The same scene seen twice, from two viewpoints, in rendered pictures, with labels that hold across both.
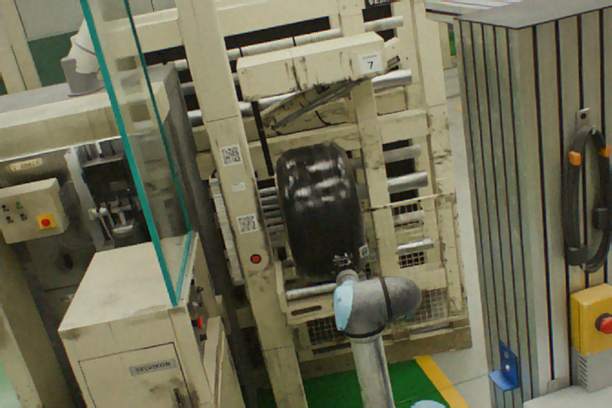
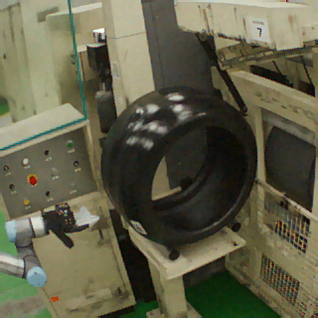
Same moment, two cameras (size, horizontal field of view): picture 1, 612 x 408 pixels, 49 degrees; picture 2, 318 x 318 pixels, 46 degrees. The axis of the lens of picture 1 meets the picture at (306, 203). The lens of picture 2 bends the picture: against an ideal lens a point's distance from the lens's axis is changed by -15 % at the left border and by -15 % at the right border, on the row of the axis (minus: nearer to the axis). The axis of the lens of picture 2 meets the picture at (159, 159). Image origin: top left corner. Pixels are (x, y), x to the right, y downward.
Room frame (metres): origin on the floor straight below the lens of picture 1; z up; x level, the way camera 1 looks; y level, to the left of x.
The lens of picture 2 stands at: (1.94, -1.31, 1.88)
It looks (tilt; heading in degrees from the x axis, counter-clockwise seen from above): 26 degrees down; 67
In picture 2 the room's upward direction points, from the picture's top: 9 degrees counter-clockwise
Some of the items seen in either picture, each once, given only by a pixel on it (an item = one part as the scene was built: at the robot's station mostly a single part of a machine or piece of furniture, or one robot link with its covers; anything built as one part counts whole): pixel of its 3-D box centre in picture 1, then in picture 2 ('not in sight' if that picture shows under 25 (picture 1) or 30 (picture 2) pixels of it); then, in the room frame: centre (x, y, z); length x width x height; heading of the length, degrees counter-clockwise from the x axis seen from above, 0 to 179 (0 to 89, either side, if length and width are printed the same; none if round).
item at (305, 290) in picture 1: (326, 286); (154, 235); (2.41, -0.01, 0.90); 0.35 x 0.05 x 0.05; 90
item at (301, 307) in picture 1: (328, 300); (155, 246); (2.41, -0.01, 0.84); 0.36 x 0.09 x 0.06; 90
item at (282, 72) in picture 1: (311, 66); (242, 17); (2.85, -0.13, 1.71); 0.61 x 0.25 x 0.15; 90
